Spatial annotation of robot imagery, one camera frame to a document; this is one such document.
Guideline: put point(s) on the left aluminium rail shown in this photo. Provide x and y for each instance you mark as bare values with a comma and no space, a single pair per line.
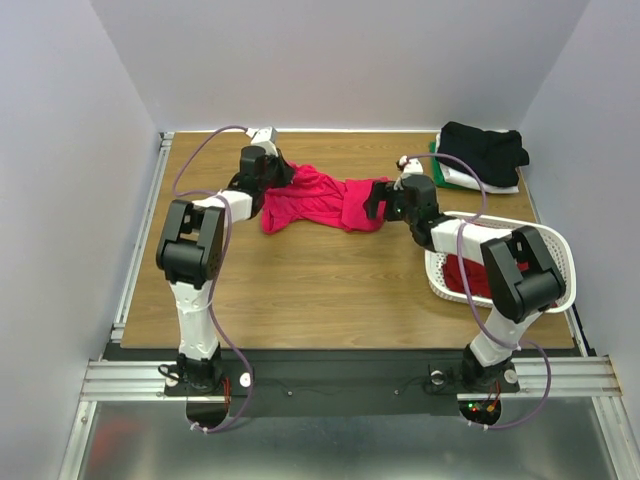
122,311

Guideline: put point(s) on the dark red t shirt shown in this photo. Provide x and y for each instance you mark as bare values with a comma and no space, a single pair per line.
476,275

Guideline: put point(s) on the pink t shirt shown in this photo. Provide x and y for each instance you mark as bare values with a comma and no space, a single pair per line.
320,198

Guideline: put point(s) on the front aluminium rail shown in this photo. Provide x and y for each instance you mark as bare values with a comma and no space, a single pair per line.
572,377

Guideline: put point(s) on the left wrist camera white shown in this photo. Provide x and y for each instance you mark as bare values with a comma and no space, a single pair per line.
265,138

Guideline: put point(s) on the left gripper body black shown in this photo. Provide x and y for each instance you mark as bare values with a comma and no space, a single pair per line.
279,170

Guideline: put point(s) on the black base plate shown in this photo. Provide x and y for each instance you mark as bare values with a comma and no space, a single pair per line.
351,382

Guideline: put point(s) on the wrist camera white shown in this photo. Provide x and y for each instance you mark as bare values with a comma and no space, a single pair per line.
407,167
265,138

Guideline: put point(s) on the white plastic laundry basket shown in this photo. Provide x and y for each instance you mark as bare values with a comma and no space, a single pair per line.
556,244

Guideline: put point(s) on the folded black t shirt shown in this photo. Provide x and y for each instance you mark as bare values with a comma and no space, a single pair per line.
494,156

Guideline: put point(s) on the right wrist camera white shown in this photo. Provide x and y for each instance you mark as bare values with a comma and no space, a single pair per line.
407,167

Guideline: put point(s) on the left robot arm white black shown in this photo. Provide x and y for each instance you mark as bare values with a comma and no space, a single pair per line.
190,253

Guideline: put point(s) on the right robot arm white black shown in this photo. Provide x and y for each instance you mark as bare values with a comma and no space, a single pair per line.
523,278

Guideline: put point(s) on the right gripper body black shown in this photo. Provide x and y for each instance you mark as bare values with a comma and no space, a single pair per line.
382,198

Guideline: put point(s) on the folded green t shirt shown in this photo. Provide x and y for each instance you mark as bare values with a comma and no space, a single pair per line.
438,176

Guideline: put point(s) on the aluminium rail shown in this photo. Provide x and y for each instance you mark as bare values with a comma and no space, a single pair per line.
572,377
122,311

